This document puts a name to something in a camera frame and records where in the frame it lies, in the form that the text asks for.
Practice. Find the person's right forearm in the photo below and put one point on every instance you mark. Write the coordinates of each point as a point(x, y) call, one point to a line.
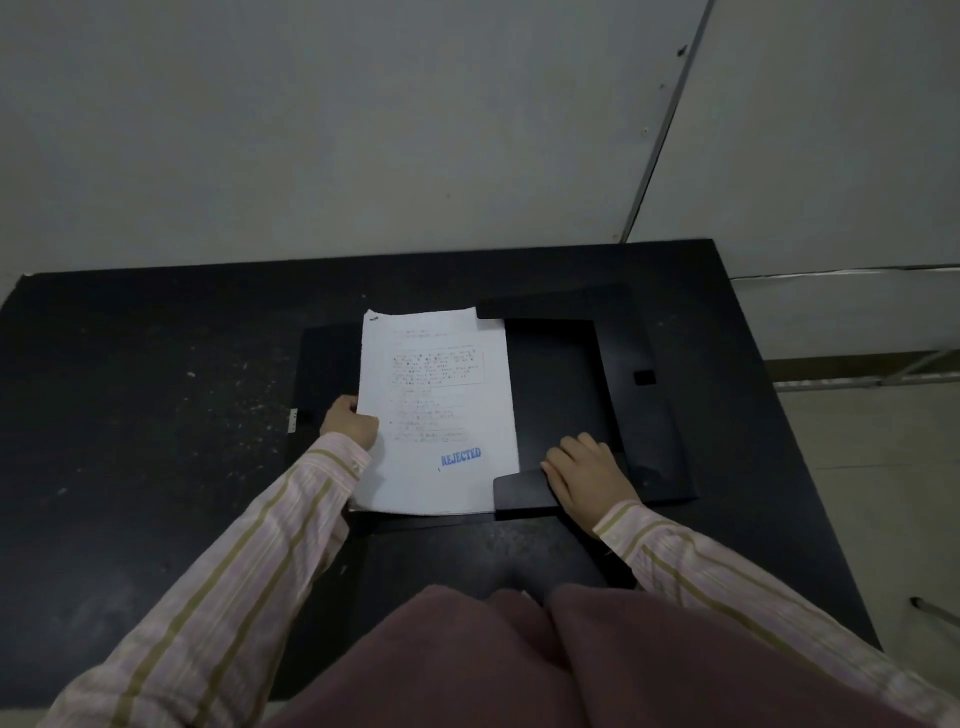
point(750, 600)

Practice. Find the person's maroon trousers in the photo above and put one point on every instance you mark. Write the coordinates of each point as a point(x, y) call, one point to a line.
point(570, 660)

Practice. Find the person's right hand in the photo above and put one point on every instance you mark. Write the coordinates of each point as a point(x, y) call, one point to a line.
point(594, 480)

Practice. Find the person's right thumb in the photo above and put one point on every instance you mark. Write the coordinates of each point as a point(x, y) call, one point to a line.
point(553, 477)

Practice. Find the white stamped paper document stack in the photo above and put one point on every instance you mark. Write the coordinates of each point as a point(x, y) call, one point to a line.
point(435, 420)

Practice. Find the black document box folder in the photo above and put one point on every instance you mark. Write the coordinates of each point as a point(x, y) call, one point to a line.
point(570, 390)

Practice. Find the person's left forearm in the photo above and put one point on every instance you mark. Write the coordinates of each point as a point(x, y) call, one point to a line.
point(225, 585)

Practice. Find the person's left hand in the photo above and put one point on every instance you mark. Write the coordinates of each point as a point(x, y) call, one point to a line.
point(346, 429)

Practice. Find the grey metal rod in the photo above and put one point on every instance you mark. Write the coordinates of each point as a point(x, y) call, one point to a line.
point(936, 610)

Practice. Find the person's left thumb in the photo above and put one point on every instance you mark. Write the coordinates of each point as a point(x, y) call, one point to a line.
point(367, 429)

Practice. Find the grey metal frame bar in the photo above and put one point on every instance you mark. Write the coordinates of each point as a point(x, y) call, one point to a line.
point(862, 381)

